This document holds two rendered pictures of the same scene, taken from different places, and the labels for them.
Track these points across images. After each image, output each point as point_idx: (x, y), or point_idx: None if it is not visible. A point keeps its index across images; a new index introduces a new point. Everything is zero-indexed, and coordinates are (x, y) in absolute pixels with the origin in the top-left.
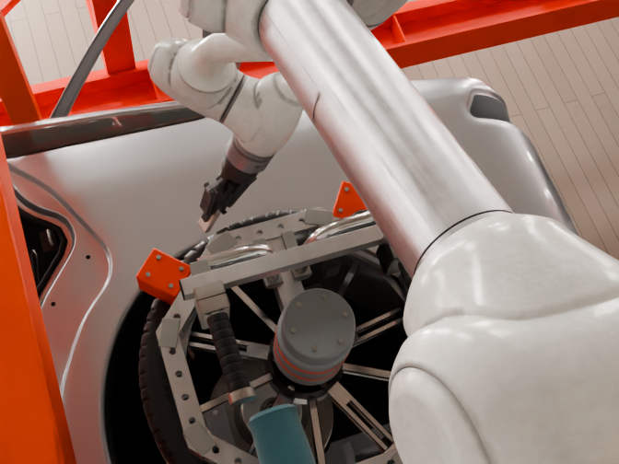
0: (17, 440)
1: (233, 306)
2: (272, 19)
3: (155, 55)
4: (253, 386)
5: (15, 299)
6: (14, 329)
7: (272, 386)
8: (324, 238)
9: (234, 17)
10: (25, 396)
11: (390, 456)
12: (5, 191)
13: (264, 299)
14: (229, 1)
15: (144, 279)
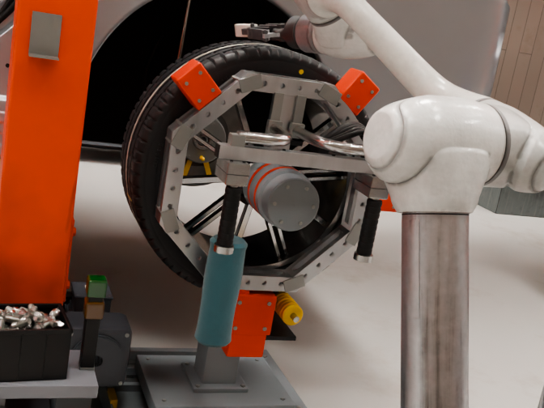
0: (46, 177)
1: (205, 12)
2: (420, 231)
3: None
4: (216, 180)
5: (80, 65)
6: (71, 91)
7: None
8: (330, 150)
9: (397, 195)
10: (62, 147)
11: (282, 280)
12: None
13: (231, 19)
14: (401, 189)
15: (181, 86)
